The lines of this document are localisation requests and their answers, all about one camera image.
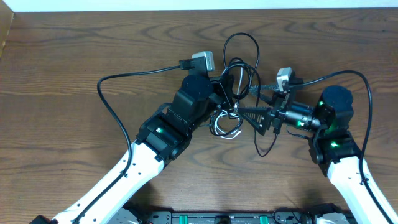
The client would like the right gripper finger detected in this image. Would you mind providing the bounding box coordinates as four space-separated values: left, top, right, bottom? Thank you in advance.
249 84 279 96
238 107 274 136

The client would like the white usb cable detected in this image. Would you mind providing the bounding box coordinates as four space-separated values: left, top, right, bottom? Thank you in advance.
213 67 244 139

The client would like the black usb cable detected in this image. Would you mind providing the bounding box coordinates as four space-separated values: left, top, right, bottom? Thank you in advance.
208 32 279 157

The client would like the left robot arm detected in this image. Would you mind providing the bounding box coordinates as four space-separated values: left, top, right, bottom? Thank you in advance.
33 75 234 224

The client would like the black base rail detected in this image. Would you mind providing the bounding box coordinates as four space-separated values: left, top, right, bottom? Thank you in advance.
118 203 358 224

